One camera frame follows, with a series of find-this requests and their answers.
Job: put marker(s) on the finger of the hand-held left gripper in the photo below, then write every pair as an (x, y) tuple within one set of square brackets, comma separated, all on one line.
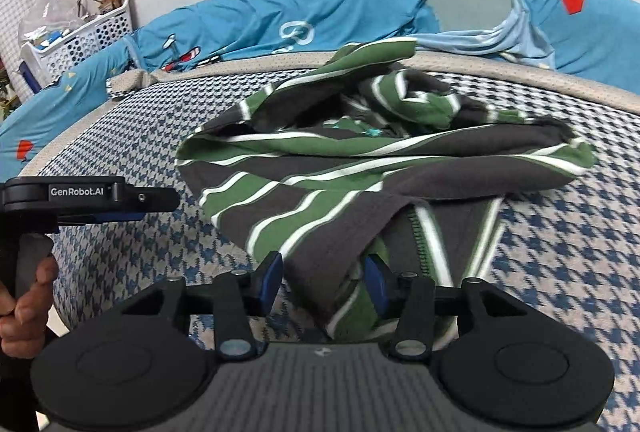
[(152, 200), (120, 216)]

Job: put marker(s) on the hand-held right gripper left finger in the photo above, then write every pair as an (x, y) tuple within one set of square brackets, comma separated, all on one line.
[(270, 283)]

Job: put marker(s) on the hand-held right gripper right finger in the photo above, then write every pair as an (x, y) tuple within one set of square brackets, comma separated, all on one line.
[(375, 288)]

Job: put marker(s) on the green grey striped shirt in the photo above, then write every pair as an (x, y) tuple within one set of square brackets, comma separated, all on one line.
[(325, 192)]

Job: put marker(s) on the person's left hand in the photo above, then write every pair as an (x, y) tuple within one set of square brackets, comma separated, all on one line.
[(27, 322)]

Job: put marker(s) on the green potted plant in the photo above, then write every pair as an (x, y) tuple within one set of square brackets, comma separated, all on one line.
[(6, 94)]

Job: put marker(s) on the white perforated plastic basket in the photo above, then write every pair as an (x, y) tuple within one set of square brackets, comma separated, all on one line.
[(100, 31)]

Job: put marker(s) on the houndstooth bed mat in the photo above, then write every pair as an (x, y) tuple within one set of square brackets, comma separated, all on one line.
[(550, 237)]

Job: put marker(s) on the clear plastic bag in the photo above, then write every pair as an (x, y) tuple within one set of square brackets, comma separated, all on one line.
[(50, 11)]

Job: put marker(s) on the blue printed bed bumper cover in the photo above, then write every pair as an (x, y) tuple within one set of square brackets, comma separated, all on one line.
[(350, 1)]

